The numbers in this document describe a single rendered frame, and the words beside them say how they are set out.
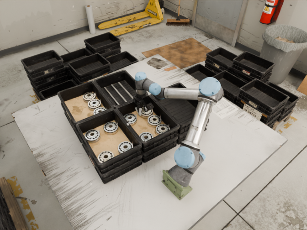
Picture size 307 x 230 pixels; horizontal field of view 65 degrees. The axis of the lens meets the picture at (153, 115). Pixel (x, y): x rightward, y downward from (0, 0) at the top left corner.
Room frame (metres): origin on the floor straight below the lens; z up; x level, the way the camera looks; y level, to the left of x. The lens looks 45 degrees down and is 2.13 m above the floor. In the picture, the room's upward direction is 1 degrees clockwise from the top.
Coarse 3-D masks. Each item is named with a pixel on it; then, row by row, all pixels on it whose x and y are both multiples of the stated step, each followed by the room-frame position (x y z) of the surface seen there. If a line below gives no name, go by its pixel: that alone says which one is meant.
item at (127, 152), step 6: (102, 114) 1.21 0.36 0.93; (84, 120) 1.14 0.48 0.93; (78, 126) 1.08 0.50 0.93; (126, 126) 1.10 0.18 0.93; (132, 132) 1.04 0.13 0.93; (84, 138) 0.98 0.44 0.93; (90, 150) 0.89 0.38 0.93; (132, 150) 0.90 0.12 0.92; (120, 156) 0.85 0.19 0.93; (96, 162) 0.81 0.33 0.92; (102, 162) 0.80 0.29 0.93; (108, 162) 0.81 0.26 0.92
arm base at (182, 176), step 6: (174, 168) 0.82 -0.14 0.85; (180, 168) 0.81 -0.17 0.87; (186, 168) 0.80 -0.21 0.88; (174, 174) 0.78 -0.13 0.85; (180, 174) 0.78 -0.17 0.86; (186, 174) 0.78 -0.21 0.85; (192, 174) 0.80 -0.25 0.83; (180, 180) 0.75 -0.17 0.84; (186, 180) 0.76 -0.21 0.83; (186, 186) 0.74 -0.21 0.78
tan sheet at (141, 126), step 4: (132, 112) 1.33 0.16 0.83; (136, 112) 1.33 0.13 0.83; (140, 116) 1.29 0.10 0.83; (140, 120) 1.25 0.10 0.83; (144, 120) 1.25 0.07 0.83; (136, 124) 1.21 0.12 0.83; (140, 124) 1.21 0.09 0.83; (144, 124) 1.21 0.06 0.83; (136, 128) 1.17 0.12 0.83; (140, 128) 1.17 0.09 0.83; (144, 128) 1.17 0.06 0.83; (148, 128) 1.17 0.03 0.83; (152, 128) 1.17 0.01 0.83; (140, 132) 1.13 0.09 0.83; (152, 132) 1.13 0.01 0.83
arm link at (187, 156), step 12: (204, 84) 1.09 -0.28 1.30; (216, 84) 1.07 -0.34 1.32; (204, 96) 1.04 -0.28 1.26; (216, 96) 1.04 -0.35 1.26; (204, 108) 0.99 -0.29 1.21; (192, 120) 0.96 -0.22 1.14; (204, 120) 0.94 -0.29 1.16; (192, 132) 0.89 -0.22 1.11; (180, 144) 0.86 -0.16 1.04; (192, 144) 0.84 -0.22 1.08; (180, 156) 0.78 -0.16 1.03; (192, 156) 0.77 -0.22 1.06
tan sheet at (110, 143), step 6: (114, 120) 1.24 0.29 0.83; (102, 126) 1.18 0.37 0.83; (102, 132) 1.12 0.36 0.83; (120, 132) 1.13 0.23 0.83; (102, 138) 1.07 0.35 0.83; (108, 138) 1.07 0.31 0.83; (114, 138) 1.07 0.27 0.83; (120, 138) 1.07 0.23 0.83; (126, 138) 1.07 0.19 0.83; (90, 144) 1.01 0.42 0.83; (96, 144) 1.01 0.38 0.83; (102, 144) 1.01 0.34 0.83; (108, 144) 1.02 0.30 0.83; (114, 144) 1.02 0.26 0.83; (96, 150) 0.96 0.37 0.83; (102, 150) 0.96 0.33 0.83; (108, 150) 0.97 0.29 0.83; (114, 150) 0.97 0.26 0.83; (96, 156) 0.92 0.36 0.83
